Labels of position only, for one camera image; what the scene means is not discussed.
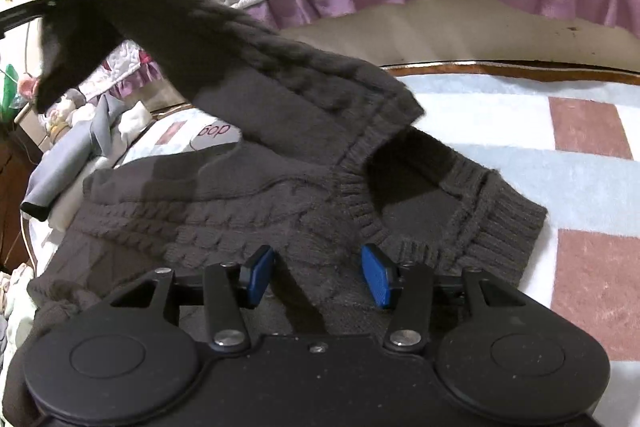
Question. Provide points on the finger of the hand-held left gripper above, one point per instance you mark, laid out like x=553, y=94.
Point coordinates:
x=25, y=13

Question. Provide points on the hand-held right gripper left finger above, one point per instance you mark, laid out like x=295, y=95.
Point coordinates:
x=257, y=274

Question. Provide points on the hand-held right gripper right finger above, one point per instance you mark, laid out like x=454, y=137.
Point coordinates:
x=380, y=274

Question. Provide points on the dark grey knit sweater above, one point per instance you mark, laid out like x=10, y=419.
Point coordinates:
x=225, y=207

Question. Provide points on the green plastic bag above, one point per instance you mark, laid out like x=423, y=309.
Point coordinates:
x=9, y=87

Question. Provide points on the grey plush bunny toy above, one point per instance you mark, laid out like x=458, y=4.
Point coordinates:
x=67, y=112

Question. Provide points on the white sock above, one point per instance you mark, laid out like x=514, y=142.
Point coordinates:
x=134, y=122

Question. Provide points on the folded grey garment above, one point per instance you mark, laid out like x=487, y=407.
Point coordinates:
x=65, y=162

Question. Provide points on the brown wooden dresser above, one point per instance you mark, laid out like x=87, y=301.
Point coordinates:
x=12, y=187

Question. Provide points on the checkered plush rug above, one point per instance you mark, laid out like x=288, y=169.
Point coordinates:
x=500, y=117

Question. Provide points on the folded white garment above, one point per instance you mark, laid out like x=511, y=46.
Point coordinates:
x=62, y=217

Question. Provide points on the beige bed base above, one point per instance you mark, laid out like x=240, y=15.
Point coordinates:
x=475, y=32

